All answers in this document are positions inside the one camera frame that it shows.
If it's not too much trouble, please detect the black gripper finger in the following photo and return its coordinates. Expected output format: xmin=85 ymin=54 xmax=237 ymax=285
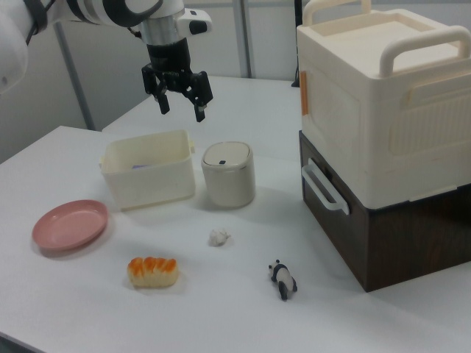
xmin=183 ymin=71 xmax=215 ymax=124
xmin=141 ymin=70 xmax=171 ymax=115

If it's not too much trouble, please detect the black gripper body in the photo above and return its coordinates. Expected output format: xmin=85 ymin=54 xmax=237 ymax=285
xmin=141 ymin=39 xmax=207 ymax=93

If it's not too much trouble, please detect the toy bread loaf orange glaze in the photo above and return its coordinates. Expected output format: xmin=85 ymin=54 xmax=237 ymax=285
xmin=127 ymin=256 xmax=180 ymax=289

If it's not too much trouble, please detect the pink plastic plate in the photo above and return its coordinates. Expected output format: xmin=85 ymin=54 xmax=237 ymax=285
xmin=31 ymin=199 xmax=110 ymax=254

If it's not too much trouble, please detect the small beige lidded trash can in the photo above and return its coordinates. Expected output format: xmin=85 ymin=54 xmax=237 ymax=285
xmin=200 ymin=141 xmax=257 ymax=210

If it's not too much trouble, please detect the cream open plastic bin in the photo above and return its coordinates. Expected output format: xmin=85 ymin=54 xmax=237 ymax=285
xmin=99 ymin=128 xmax=197 ymax=213

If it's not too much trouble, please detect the orange tape strip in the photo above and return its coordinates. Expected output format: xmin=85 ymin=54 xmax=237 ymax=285
xmin=300 ymin=71 xmax=311 ymax=117

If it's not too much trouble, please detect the small white crumpled paper ball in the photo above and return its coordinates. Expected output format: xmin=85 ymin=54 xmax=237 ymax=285
xmin=208 ymin=227 xmax=232 ymax=248

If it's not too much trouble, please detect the black white panda figurine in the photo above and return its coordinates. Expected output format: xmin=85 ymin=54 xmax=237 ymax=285
xmin=267 ymin=258 xmax=299 ymax=302

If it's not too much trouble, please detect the dark brown drawer box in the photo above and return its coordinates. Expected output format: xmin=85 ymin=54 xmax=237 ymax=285
xmin=298 ymin=130 xmax=471 ymax=293

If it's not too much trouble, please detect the black camera stand pole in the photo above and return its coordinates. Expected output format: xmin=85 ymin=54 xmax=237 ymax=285
xmin=291 ymin=0 xmax=303 ymax=88

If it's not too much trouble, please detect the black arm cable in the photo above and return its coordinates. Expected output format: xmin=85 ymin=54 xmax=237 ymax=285
xmin=22 ymin=0 xmax=51 ymax=46

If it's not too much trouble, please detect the cream storage box with handles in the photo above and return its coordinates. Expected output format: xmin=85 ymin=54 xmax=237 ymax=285
xmin=296 ymin=0 xmax=471 ymax=202

